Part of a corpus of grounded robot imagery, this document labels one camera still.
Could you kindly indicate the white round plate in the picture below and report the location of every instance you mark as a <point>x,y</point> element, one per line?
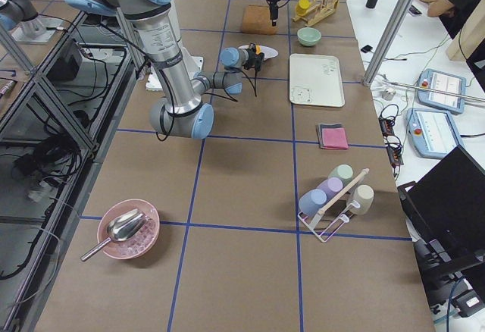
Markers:
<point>268,52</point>

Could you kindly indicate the cream bear serving tray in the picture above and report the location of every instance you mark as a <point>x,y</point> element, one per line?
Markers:
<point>315,80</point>

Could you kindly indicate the wooden cutting board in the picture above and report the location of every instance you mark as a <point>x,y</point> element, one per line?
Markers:
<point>256,20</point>

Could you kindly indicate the yellow cup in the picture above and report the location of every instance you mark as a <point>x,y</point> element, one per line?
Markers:
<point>302,7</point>

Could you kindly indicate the green bowl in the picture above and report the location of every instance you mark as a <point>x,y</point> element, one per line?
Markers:
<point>308,36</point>

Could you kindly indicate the wooden dish rack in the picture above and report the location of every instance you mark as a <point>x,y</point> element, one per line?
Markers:
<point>318,11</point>

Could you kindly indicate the pink cloth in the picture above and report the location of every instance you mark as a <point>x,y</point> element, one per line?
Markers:
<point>334,138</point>

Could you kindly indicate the green cup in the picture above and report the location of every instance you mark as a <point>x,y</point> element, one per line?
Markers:
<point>344,172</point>

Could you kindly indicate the purple cup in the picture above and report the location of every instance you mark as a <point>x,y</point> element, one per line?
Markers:
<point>331,186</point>

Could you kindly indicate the blue cup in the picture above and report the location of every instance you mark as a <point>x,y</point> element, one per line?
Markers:
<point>312,201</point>

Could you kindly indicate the wooden rod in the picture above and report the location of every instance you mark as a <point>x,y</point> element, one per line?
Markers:
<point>346,189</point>

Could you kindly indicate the far teach pendant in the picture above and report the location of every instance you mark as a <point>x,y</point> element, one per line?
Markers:
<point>442,90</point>

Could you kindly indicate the teach pendant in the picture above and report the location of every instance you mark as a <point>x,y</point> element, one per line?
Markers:
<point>442,90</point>
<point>433,133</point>

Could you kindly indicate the beige cup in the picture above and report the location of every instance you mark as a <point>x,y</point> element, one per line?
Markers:
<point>361,199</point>

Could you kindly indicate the near teach pendant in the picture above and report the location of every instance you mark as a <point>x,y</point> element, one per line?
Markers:
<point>433,133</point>

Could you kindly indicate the metal scoop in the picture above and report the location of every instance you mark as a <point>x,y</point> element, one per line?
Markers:
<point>119,230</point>

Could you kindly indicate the pink bowl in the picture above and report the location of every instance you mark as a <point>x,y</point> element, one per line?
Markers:
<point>139,244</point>

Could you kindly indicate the black laptop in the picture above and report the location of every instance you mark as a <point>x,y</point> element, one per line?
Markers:
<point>447,203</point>

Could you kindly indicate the aluminium frame post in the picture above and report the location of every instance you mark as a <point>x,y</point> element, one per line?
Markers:
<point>386,40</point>

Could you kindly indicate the white wire cup rack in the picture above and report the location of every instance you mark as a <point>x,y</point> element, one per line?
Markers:
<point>324,230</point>

